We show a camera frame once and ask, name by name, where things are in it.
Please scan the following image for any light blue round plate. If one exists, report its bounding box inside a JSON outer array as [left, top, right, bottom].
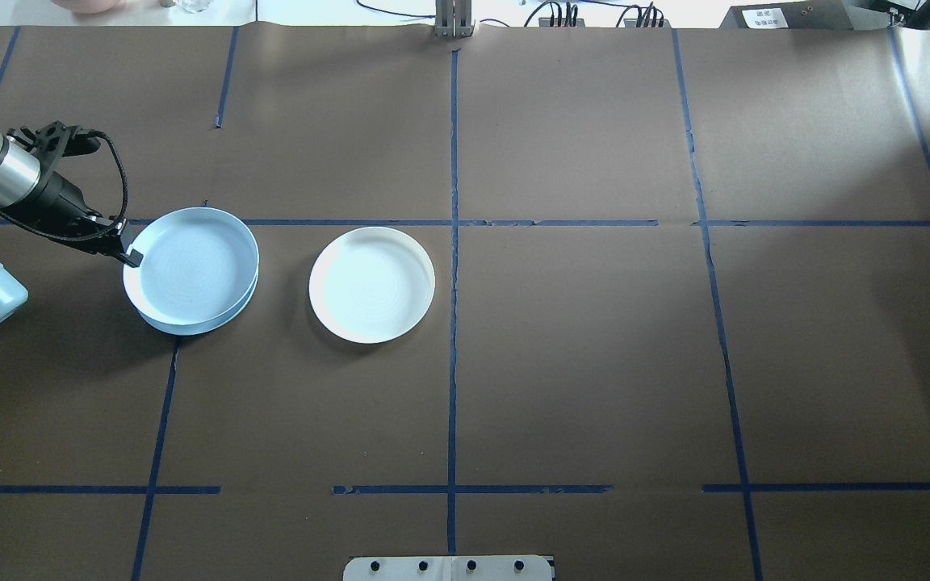
[[138, 278, 259, 336], [122, 207, 260, 324]]

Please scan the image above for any white round plate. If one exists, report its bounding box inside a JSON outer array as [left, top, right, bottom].
[[308, 227, 436, 345]]

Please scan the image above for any black box with white label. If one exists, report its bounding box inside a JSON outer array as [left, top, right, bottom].
[[718, 0, 858, 31]]

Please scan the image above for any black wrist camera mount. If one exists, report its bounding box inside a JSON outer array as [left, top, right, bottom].
[[6, 121, 103, 172]]

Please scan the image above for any aluminium post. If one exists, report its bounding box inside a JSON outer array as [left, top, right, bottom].
[[433, 0, 476, 40]]

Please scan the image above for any white pedestal column with base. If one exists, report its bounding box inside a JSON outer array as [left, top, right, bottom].
[[342, 555, 556, 581]]

